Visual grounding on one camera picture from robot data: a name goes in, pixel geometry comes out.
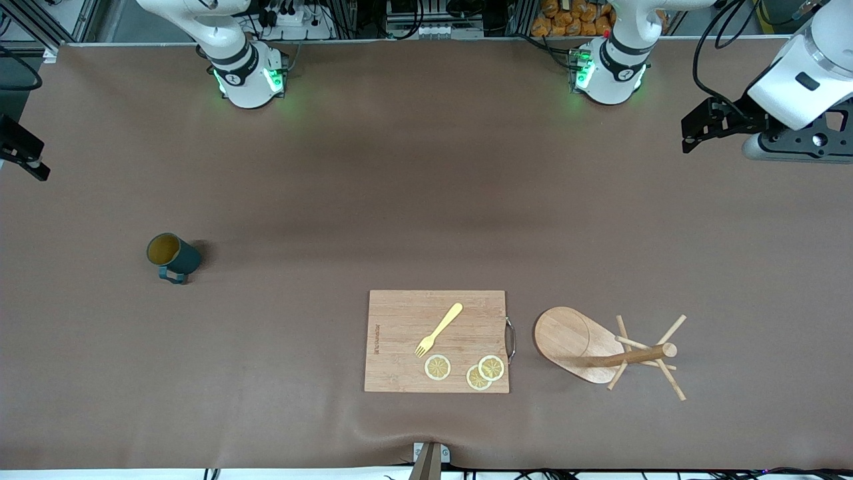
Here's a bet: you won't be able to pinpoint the teal mug with handle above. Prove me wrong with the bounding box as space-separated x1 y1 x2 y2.
147 232 203 285

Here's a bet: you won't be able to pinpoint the wooden mug tree rack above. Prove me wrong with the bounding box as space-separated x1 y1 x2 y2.
533 306 687 402

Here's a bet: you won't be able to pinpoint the orange snack packets pile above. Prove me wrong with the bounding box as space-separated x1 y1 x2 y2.
531 0 615 38

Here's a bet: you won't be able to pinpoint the grey electronics unit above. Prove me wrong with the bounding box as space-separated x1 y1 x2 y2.
387 0 487 39

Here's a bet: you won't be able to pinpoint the brown table mat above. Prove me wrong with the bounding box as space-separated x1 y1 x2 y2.
0 39 853 471

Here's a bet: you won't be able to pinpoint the white power strip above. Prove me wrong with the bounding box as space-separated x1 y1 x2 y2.
257 0 336 41

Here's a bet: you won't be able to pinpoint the yellow plastic fork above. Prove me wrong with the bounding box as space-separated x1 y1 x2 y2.
415 303 464 359

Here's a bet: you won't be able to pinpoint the bamboo cutting board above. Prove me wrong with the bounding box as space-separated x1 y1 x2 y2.
365 290 517 394

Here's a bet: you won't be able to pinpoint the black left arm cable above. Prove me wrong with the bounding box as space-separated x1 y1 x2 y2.
692 0 767 119

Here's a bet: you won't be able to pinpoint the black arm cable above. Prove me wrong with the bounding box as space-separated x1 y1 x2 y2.
0 43 43 91
692 0 767 119

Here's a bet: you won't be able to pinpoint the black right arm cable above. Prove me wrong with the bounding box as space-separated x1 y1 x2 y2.
0 43 43 91

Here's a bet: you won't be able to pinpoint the aluminium frame struts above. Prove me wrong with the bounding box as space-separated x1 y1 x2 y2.
0 0 101 47

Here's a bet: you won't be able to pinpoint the metal camera bracket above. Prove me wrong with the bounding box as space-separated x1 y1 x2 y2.
408 441 451 480

